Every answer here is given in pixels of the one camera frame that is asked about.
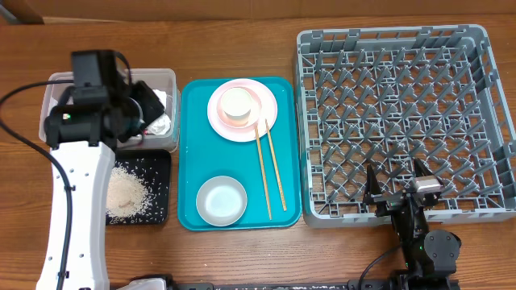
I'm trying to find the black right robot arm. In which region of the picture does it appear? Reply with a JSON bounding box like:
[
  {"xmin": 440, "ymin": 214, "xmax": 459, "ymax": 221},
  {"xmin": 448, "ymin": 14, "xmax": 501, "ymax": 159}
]
[{"xmin": 356, "ymin": 158, "xmax": 462, "ymax": 289}]

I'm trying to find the teal serving tray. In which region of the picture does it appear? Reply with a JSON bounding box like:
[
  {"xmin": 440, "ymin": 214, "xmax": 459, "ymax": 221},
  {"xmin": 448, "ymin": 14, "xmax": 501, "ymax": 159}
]
[{"xmin": 177, "ymin": 77, "xmax": 302, "ymax": 231}]

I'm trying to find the clear plastic bin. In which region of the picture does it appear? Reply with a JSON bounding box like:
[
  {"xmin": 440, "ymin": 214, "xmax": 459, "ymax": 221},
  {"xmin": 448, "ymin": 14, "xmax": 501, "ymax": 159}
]
[{"xmin": 39, "ymin": 68, "xmax": 181, "ymax": 152}]

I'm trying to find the grey white bowl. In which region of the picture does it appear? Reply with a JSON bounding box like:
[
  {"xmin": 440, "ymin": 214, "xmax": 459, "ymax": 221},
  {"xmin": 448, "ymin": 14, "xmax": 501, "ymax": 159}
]
[{"xmin": 196, "ymin": 176, "xmax": 248, "ymax": 227}]

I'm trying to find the wooden chopstick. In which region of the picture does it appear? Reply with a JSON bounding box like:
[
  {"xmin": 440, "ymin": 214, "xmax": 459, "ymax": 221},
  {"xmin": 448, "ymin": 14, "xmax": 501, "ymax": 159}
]
[
  {"xmin": 254, "ymin": 125, "xmax": 273, "ymax": 221},
  {"xmin": 265, "ymin": 119, "xmax": 287, "ymax": 212}
]

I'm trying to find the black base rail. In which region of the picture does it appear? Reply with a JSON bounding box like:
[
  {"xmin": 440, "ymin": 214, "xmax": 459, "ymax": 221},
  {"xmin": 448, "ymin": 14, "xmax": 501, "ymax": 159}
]
[{"xmin": 177, "ymin": 279, "xmax": 460, "ymax": 290}]

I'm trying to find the white cup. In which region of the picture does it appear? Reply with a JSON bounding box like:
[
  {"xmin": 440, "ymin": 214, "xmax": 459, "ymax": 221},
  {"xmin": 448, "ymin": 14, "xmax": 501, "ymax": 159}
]
[{"xmin": 221, "ymin": 87, "xmax": 252, "ymax": 126}]

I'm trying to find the white rice pile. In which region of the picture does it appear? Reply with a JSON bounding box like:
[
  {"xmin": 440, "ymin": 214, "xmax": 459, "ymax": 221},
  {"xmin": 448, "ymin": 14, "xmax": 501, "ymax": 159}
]
[{"xmin": 106, "ymin": 161, "xmax": 164, "ymax": 225}]

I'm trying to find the grey dishwasher rack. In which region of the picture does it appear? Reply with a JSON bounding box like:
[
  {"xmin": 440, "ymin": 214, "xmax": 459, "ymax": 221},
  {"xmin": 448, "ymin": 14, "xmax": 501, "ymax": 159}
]
[{"xmin": 295, "ymin": 24, "xmax": 515, "ymax": 228}]

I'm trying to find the pink plate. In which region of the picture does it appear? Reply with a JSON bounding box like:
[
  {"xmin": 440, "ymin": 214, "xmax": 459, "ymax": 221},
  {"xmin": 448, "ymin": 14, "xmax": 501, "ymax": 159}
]
[{"xmin": 207, "ymin": 78, "xmax": 278, "ymax": 143}]

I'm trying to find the pink shallow bowl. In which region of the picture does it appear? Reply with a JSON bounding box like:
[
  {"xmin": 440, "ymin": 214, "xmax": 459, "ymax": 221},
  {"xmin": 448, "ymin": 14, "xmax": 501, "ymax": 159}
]
[{"xmin": 217, "ymin": 86, "xmax": 262, "ymax": 129}]

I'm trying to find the right wooden chopstick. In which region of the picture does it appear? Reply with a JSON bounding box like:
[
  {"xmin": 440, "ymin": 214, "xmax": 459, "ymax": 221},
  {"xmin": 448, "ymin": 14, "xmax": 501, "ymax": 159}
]
[{"xmin": 265, "ymin": 119, "xmax": 287, "ymax": 212}]

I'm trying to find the left wooden chopstick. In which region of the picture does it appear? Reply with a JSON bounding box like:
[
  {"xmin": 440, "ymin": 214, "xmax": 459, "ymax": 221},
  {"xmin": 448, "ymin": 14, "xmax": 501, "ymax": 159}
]
[{"xmin": 254, "ymin": 125, "xmax": 273, "ymax": 221}]

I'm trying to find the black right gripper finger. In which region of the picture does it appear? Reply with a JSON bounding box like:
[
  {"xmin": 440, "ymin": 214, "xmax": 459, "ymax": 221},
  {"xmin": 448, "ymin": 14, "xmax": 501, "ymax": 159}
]
[
  {"xmin": 413, "ymin": 158, "xmax": 434, "ymax": 177},
  {"xmin": 364, "ymin": 164, "xmax": 382, "ymax": 197}
]

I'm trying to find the black tray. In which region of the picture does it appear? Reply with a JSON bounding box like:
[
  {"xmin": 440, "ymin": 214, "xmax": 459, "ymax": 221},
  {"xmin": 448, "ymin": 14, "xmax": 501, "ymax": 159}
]
[{"xmin": 106, "ymin": 150, "xmax": 172, "ymax": 226}]

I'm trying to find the white napkin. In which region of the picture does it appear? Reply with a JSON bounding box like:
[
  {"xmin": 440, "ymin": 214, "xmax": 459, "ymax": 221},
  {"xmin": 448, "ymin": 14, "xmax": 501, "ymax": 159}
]
[{"xmin": 146, "ymin": 89, "xmax": 171, "ymax": 135}]

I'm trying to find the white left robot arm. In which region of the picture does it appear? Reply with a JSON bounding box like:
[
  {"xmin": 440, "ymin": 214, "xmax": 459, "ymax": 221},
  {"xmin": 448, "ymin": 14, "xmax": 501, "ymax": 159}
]
[{"xmin": 36, "ymin": 79, "xmax": 143, "ymax": 289}]

